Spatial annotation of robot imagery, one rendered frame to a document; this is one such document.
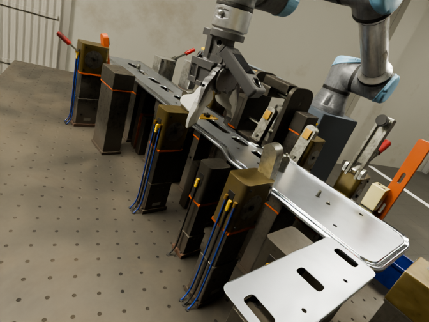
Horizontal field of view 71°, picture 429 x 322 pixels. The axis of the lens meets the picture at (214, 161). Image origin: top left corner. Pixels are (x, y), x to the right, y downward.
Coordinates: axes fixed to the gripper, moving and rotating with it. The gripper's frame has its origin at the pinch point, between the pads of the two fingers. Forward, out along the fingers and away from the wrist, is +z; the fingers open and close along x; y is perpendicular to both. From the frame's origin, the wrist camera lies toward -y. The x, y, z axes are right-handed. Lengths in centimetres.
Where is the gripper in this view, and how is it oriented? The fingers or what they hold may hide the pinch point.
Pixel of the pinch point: (211, 127)
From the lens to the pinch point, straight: 68.0
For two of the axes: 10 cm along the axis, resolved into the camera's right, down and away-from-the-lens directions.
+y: -7.5, -4.4, 5.0
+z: -2.5, 8.8, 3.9
